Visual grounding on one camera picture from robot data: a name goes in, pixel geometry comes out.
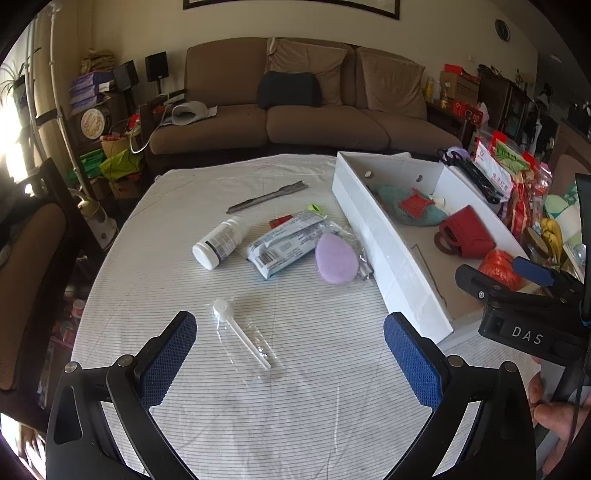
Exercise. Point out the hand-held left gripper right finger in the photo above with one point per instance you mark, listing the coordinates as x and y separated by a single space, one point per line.
411 360

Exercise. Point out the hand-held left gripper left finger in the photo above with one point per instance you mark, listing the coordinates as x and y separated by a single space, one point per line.
171 355

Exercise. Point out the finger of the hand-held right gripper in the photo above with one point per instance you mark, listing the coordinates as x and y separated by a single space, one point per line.
475 281
533 270

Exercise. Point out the white cardboard box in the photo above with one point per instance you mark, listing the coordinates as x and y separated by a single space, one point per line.
392 258

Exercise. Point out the purple sponge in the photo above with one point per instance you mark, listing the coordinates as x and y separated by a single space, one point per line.
334 258

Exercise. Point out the white striped cloth desktop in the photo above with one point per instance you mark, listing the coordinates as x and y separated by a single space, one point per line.
323 332

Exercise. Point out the person's right hand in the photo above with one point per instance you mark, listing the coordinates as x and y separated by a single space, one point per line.
561 420

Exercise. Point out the bunch of bananas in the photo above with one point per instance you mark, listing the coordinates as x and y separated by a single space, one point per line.
551 237

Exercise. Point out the red handbag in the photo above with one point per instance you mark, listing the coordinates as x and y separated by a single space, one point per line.
471 230

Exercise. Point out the white scoop in clear bag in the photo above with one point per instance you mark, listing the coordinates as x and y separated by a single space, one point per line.
220 308

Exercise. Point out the bag of red snack packets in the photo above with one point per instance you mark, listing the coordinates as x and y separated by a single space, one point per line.
508 175

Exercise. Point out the black elongated device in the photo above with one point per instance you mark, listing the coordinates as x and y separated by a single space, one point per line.
480 182

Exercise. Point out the red mesh square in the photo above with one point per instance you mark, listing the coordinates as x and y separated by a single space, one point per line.
413 203

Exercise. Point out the teal cloth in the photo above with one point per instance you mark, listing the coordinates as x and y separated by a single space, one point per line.
392 198

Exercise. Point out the white pill bottle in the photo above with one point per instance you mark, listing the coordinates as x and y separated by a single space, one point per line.
217 242

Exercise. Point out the white floor lamp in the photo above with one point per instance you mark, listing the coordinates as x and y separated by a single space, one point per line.
99 221

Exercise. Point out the blue and white packet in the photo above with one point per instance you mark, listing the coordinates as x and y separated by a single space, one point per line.
277 244

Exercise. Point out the dark wooden cabinet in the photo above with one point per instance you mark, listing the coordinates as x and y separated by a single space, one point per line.
505 101

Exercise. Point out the grey metal file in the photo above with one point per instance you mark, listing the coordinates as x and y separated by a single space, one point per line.
265 197

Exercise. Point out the yellow green bag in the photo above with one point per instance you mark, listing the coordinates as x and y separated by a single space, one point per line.
120 166

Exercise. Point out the yellow bottle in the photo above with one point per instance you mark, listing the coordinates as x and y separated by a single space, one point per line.
430 90

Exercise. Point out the brown cardboard box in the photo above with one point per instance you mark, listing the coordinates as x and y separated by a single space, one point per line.
457 85

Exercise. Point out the beige sofa cushion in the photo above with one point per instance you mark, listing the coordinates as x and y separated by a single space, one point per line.
392 83
318 60

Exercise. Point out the brown sofa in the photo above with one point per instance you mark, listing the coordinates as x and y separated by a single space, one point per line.
323 124

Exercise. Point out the grey curved device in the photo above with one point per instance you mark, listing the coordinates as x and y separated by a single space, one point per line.
187 113

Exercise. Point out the round patterned tin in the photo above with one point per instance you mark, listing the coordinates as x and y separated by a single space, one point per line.
94 124

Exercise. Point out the purple and white box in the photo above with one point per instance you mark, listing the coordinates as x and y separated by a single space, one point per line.
92 79
85 105
90 92

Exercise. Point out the dark lumbar pillow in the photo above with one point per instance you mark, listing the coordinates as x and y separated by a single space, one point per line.
288 90

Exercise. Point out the black speaker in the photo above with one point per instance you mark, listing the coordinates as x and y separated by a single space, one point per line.
157 67
125 76

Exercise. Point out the brown paper bag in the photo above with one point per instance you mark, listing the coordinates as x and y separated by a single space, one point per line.
98 60

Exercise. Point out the houseplant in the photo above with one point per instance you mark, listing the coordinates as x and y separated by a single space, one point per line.
16 78

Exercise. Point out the framed ink painting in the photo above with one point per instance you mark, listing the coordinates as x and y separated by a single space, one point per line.
291 3

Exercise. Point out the round wall clock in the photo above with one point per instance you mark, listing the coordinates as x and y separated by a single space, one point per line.
502 30

